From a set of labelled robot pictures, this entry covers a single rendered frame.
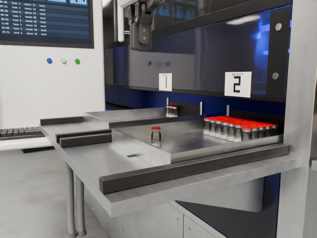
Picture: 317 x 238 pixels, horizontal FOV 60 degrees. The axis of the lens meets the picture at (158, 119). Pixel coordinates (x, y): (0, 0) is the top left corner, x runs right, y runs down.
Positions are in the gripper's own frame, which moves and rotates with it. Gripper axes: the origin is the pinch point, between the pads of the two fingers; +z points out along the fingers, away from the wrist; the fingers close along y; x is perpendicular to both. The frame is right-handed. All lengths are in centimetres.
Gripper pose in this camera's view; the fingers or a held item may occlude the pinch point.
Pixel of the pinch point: (140, 37)
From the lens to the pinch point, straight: 47.7
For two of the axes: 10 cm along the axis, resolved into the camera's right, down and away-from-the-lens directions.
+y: -5.0, -1.3, 8.6
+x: -8.7, 0.8, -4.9
